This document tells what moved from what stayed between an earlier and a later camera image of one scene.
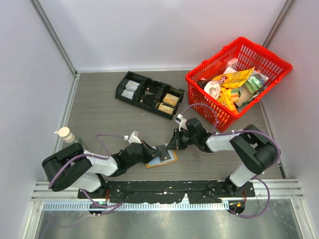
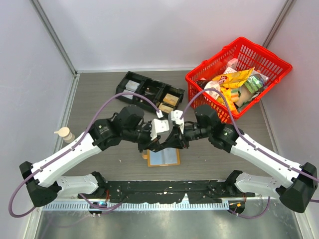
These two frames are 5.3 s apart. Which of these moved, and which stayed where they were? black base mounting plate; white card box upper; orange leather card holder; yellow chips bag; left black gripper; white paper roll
Moved: left black gripper; orange leather card holder
Stayed: white card box upper; black base mounting plate; white paper roll; yellow chips bag
